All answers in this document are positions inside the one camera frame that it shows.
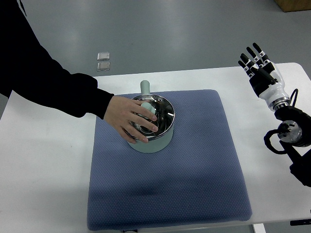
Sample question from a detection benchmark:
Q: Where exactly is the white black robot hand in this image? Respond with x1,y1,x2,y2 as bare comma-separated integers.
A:
238,43,291,111

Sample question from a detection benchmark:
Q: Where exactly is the person's bare hand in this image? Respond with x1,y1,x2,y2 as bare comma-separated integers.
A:
104,96,158,144

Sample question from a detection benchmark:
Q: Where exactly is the glass lid with green knob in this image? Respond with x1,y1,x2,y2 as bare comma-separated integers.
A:
131,94,175,140

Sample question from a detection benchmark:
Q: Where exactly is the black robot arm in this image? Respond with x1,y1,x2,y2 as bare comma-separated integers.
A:
263,88,311,187

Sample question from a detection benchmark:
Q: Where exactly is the black sleeved forearm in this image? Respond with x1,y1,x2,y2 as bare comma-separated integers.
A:
0,0,113,118

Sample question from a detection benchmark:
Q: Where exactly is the mint green electric pot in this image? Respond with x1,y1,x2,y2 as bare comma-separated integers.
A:
130,80,173,153

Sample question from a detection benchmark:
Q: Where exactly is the lower silver floor plate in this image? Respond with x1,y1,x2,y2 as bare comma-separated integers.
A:
97,61,110,71

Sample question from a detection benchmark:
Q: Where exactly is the silver floor plate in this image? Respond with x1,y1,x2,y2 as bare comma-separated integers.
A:
97,61,110,71
97,52,110,61

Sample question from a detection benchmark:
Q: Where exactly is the upper silver floor plate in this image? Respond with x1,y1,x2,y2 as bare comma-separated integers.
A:
97,52,110,61

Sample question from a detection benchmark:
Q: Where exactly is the cardboard box corner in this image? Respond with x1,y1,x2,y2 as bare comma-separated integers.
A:
275,0,311,13

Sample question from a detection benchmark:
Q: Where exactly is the blue textured cushion mat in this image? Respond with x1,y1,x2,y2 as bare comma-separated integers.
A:
87,90,252,231

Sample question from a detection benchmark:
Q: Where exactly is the black table control panel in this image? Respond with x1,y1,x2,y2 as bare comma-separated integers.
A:
290,218,311,226

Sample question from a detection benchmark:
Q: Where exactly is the white table leg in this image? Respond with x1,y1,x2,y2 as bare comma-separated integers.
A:
252,223,266,233

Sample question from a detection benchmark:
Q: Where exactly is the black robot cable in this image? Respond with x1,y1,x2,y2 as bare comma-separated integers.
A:
263,128,290,154

